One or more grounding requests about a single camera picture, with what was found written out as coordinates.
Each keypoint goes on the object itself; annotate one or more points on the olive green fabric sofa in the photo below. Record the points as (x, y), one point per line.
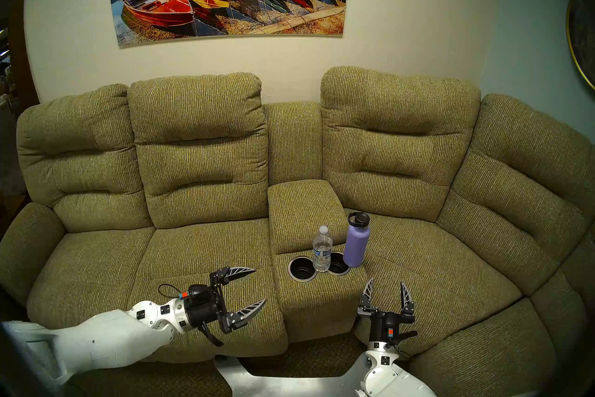
(200, 159)

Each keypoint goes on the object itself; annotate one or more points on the purple metal flask bottle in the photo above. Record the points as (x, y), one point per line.
(357, 245)

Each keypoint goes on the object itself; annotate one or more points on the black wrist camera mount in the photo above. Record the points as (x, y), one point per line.
(403, 335)
(211, 335)

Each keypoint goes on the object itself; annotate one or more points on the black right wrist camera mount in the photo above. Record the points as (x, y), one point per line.
(403, 335)

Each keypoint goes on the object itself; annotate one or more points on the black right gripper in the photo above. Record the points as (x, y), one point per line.
(386, 324)

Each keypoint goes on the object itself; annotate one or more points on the clear plastic water bottle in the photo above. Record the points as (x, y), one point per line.
(322, 252)

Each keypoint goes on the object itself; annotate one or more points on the round gold-rimmed wall clock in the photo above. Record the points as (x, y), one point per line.
(583, 38)

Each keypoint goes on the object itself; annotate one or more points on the olive sofa console armrest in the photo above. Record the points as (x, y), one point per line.
(302, 214)

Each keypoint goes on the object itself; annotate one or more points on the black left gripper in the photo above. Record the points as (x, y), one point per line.
(202, 305)

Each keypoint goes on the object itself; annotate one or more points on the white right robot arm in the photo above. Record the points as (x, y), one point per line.
(386, 377)

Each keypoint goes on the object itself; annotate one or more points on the black metal-rimmed cup holder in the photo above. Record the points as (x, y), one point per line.
(338, 268)
(297, 273)

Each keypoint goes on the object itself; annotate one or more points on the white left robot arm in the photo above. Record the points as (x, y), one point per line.
(102, 340)

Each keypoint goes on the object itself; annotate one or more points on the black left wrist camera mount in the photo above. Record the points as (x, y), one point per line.
(211, 335)

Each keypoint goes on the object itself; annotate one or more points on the white robot torso base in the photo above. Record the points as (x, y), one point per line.
(279, 386)

